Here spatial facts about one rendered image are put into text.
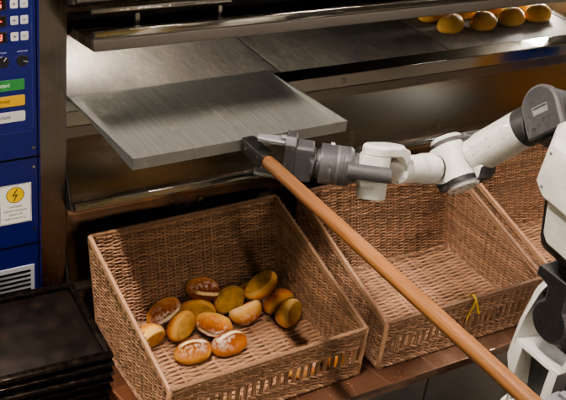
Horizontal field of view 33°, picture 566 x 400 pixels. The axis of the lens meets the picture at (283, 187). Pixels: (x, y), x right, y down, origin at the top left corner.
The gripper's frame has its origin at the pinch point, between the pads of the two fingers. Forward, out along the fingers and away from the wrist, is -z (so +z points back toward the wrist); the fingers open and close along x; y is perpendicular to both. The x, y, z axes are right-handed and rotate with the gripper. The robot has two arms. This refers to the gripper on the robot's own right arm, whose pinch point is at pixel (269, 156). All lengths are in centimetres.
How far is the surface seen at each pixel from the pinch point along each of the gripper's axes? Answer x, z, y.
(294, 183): -1.0, 6.0, -12.1
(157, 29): -22.3, -27.2, 8.1
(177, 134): 1.7, -21.4, 7.5
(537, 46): 2, 75, 96
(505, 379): 0, 43, -65
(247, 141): -1.4, -5.3, 2.6
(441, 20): -2, 45, 98
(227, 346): 57, -4, 4
